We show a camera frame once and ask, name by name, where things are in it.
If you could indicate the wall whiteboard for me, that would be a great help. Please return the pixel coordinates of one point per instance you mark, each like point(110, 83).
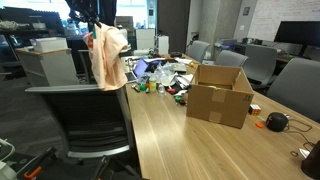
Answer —
point(283, 11)

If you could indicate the gray fabric chair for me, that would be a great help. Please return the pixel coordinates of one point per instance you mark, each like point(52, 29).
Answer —
point(260, 63)
point(296, 86)
point(198, 50)
point(230, 58)

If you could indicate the small orange object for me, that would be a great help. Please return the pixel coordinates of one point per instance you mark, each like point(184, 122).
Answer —
point(259, 125)

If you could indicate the green ball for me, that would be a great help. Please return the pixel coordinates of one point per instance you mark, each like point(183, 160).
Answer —
point(142, 87)

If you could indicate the black computer monitor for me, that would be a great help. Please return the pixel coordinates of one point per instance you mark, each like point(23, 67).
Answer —
point(296, 33)

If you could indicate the black round speaker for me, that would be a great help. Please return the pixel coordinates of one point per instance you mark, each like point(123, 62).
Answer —
point(276, 122)

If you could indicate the white plastic bin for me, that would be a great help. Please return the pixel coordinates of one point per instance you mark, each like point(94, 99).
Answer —
point(48, 44)

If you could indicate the spray bottle yellow liquid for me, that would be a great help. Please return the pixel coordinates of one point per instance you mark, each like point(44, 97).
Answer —
point(152, 85)

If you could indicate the small green plastic piece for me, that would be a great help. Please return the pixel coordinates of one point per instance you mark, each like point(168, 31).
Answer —
point(178, 98)

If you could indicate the white paper card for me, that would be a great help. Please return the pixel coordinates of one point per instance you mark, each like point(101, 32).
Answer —
point(181, 92)

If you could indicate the orange black bar clamp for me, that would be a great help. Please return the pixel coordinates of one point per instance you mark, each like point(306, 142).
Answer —
point(33, 171)

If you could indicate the silver laptop purple screen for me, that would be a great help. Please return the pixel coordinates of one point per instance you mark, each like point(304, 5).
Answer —
point(140, 67)

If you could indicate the Rubik's cube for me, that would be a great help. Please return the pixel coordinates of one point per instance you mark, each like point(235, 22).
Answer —
point(255, 110)

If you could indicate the black flat electronic device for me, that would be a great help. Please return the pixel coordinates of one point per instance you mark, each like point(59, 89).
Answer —
point(175, 54)

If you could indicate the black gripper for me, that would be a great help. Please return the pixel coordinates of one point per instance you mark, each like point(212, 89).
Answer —
point(85, 8)

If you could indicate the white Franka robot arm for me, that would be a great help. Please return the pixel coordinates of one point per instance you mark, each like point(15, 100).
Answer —
point(5, 166)

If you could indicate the clear plastic bags pile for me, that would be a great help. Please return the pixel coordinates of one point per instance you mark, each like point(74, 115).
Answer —
point(165, 71)

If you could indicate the gray office chair silver frame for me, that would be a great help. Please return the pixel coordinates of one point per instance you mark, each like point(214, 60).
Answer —
point(90, 116)

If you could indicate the open cardboard box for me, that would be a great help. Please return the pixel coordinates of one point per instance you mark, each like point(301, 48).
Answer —
point(216, 106)

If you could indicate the white cabinet wooden top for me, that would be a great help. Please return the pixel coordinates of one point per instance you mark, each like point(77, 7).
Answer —
point(46, 68)

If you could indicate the white charger plug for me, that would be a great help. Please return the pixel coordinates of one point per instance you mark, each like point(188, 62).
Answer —
point(304, 153)

